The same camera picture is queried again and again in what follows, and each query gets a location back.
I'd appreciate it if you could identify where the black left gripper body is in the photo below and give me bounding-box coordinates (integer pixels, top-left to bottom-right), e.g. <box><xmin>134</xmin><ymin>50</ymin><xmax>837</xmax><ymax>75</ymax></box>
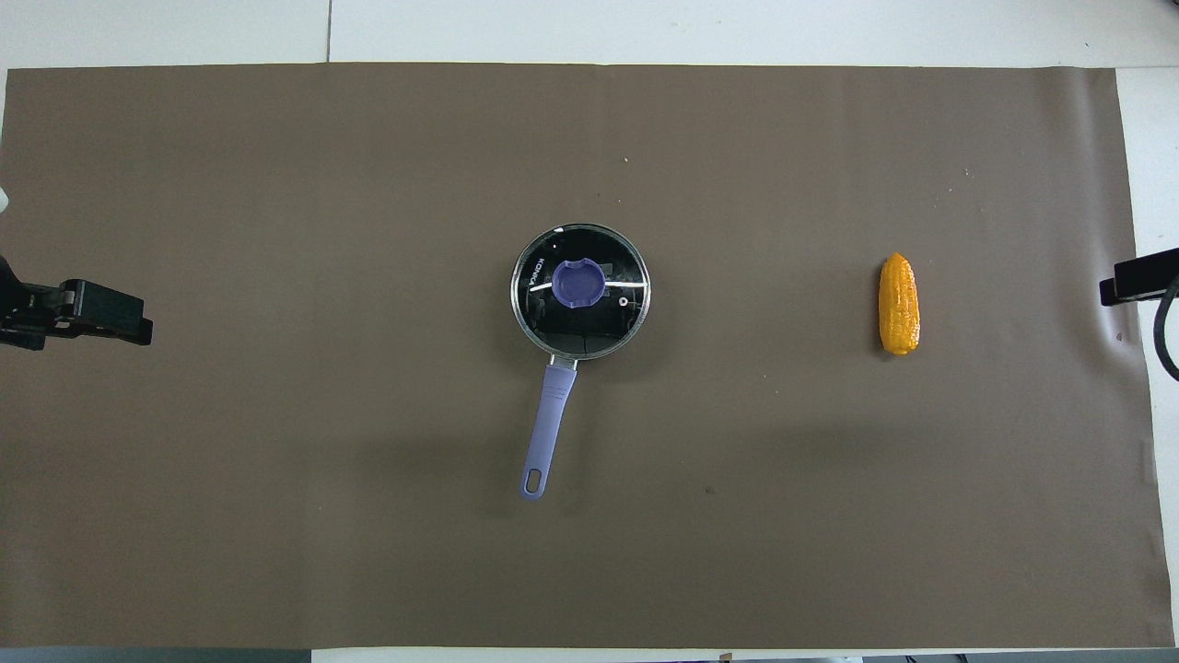
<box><xmin>0</xmin><ymin>255</ymin><xmax>65</xmax><ymax>325</ymax></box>

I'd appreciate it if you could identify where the yellow corn cob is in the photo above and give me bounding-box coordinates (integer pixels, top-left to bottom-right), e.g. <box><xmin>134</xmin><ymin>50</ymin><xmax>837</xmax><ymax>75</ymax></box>
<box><xmin>878</xmin><ymin>252</ymin><xmax>921</xmax><ymax>356</ymax></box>

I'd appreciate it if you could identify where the glass lid purple knob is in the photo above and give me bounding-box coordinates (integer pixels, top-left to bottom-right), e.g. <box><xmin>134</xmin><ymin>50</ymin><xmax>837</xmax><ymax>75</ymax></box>
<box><xmin>511</xmin><ymin>224</ymin><xmax>650</xmax><ymax>360</ymax></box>

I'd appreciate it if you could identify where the brown table mat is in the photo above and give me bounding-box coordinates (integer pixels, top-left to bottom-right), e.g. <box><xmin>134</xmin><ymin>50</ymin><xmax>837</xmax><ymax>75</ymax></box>
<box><xmin>0</xmin><ymin>63</ymin><xmax>1175</xmax><ymax>650</ymax></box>

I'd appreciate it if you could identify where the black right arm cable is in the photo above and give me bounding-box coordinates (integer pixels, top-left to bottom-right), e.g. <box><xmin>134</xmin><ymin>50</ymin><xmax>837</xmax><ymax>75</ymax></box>
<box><xmin>1151</xmin><ymin>274</ymin><xmax>1179</xmax><ymax>383</ymax></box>

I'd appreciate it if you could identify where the blue pot purple handle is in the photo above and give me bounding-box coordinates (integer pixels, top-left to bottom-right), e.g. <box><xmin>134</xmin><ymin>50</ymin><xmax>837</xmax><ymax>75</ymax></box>
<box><xmin>509</xmin><ymin>222</ymin><xmax>652</xmax><ymax>501</ymax></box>

